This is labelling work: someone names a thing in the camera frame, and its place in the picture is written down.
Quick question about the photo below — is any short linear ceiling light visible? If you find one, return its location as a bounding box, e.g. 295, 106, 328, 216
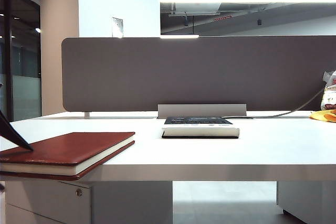
160, 34, 200, 39

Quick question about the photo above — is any clear plastic snack bag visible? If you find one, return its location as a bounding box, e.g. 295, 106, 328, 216
320, 70, 336, 111

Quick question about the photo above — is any grey fabric desk divider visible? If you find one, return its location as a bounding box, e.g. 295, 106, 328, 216
61, 36, 336, 112

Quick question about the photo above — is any white cabinet on casters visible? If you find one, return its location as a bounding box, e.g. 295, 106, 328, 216
277, 181, 336, 224

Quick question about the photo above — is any silver wall plate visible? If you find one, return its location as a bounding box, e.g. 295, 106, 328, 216
111, 17, 124, 38

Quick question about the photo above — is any white desk leg panel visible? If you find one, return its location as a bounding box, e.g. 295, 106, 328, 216
91, 181, 173, 224

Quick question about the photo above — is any white drawer cabinet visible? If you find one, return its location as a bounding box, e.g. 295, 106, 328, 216
4, 181, 94, 224

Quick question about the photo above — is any black hardcover book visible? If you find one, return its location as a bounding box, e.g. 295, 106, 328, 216
161, 116, 240, 139

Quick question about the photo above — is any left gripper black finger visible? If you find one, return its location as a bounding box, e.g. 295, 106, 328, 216
0, 110, 34, 152

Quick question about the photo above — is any black-framed glass partition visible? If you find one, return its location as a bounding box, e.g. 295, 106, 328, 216
0, 0, 42, 124

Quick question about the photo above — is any grey metal cable flap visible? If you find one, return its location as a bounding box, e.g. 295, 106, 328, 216
157, 103, 248, 118

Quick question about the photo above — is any yellow cloth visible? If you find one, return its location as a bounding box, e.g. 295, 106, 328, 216
309, 109, 336, 123

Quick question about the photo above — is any grey cable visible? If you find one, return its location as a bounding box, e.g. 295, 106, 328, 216
225, 87, 327, 119

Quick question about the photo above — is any red leather-cover book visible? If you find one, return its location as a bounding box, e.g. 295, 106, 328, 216
0, 131, 136, 182

